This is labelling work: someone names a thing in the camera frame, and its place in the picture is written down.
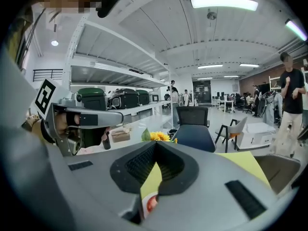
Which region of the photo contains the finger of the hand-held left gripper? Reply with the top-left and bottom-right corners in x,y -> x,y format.
80,111 -> 132,129

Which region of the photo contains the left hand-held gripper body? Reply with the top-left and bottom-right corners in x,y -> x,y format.
35,78 -> 84,157

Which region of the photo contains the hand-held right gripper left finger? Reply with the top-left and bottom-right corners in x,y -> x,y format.
47,140 -> 158,231

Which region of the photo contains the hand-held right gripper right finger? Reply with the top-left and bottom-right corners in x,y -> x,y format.
144,141 -> 293,231

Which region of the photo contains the white small plate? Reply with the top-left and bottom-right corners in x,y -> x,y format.
141,191 -> 159,220

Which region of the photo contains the red apple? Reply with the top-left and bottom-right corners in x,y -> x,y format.
146,194 -> 159,214

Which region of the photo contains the person's left forearm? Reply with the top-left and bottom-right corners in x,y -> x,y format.
21,117 -> 56,144

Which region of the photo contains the person's left hand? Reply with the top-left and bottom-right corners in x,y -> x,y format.
54,112 -> 81,136

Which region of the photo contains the brown tissue box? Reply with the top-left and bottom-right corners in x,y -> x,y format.
111,126 -> 131,143

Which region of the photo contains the black railing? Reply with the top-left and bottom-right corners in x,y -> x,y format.
32,68 -> 64,83

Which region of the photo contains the black bottle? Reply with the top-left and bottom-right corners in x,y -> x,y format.
102,126 -> 112,150

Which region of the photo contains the green lidded bin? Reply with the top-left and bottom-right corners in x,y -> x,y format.
77,87 -> 107,111
107,88 -> 140,110
136,90 -> 150,106

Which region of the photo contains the sunflower pot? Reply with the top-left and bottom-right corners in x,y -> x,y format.
141,128 -> 179,144

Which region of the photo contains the white metal shelf rack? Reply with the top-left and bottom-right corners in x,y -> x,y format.
63,15 -> 174,129

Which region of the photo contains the person's plaid shirt torso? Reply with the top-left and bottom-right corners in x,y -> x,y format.
4,6 -> 46,69

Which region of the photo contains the grey office chair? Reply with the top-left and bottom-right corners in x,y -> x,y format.
254,154 -> 302,195

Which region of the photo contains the black mesh office chair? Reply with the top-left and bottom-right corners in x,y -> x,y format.
171,106 -> 217,153

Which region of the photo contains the grey chair with black legs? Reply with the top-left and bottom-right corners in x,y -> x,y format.
214,116 -> 248,154

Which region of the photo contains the white drawer cabinet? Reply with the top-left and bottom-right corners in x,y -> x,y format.
236,122 -> 276,150

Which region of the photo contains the white desk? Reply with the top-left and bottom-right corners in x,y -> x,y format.
213,97 -> 235,114

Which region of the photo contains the clothes rack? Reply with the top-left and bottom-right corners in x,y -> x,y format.
257,91 -> 284,128

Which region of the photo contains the black head-worn camera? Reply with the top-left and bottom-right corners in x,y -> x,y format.
96,0 -> 125,18

